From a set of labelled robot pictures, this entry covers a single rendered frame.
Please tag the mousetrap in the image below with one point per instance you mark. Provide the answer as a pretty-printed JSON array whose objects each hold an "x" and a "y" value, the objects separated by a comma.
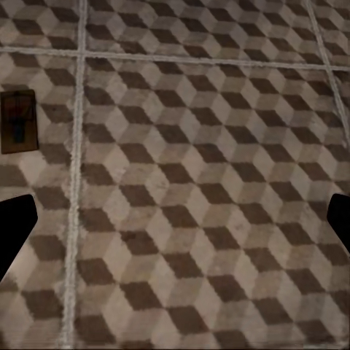
[{"x": 18, "y": 122}]

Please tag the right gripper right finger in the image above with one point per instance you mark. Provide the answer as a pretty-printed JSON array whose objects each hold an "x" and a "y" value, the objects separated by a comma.
[{"x": 338, "y": 215}]

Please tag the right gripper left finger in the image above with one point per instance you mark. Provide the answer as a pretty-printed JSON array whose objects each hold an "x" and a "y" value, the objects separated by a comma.
[{"x": 17, "y": 219}]

